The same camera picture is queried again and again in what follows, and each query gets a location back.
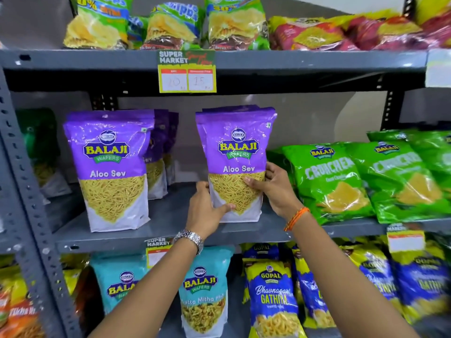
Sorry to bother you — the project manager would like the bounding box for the orange thread bracelet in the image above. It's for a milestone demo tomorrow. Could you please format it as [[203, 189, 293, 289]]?
[[284, 207, 311, 232]]

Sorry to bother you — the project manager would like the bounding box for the green yellow chips packet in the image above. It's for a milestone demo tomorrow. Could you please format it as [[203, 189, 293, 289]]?
[[127, 15, 149, 50], [203, 0, 271, 52], [63, 0, 134, 50], [140, 2, 206, 51]]

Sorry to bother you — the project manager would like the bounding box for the white shelf tag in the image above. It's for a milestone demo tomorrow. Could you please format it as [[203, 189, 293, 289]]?
[[425, 49, 451, 88]]

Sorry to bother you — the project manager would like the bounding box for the teal snack packet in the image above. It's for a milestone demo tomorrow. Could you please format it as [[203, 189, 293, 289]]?
[[89, 253, 149, 315], [178, 246, 235, 338]]

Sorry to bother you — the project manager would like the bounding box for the person's left forearm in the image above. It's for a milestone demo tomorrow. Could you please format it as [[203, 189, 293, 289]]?
[[88, 236, 204, 338]]

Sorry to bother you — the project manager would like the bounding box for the person's right hand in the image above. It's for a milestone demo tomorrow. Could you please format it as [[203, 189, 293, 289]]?
[[243, 162, 304, 223]]

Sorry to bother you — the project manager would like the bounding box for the person's right forearm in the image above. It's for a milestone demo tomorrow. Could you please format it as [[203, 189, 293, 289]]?
[[287, 212, 420, 338]]

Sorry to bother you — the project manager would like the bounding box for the person's left hand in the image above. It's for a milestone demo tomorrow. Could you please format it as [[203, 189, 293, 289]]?
[[186, 181, 236, 240]]

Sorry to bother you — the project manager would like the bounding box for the dark green snack packet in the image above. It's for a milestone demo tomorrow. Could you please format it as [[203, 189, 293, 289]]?
[[16, 108, 72, 198]]

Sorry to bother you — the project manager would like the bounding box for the purple snack packet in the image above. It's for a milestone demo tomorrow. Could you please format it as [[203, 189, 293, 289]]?
[[63, 110, 155, 233], [195, 105, 278, 223], [144, 109, 170, 200], [163, 111, 179, 186]]

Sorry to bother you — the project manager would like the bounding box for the grey metal shelving rack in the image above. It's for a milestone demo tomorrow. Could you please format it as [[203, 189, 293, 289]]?
[[0, 0, 451, 338]]

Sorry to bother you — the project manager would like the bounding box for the orange yellow snack packet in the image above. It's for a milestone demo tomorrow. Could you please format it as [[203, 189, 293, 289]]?
[[0, 265, 47, 338]]

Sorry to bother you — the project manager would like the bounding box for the bright green snack packet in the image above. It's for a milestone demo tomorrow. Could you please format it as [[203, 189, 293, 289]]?
[[343, 141, 451, 224], [366, 129, 451, 200], [267, 143, 376, 226]]

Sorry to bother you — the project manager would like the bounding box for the red yellow snack packet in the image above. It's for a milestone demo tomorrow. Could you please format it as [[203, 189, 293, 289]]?
[[328, 10, 424, 50], [267, 15, 359, 52], [415, 0, 451, 49]]

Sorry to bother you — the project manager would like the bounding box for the silver metal wristwatch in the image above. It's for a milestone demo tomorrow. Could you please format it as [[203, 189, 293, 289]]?
[[171, 230, 204, 255]]

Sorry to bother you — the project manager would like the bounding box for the green yellow shelf price tag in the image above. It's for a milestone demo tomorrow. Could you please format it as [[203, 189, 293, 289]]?
[[145, 237, 173, 270], [386, 223, 426, 253], [157, 50, 217, 94]]

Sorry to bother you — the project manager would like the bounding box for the blue yellow snack packet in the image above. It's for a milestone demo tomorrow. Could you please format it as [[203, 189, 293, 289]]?
[[387, 238, 451, 325], [290, 246, 336, 330], [241, 242, 280, 261], [244, 260, 308, 338], [339, 242, 403, 315]]

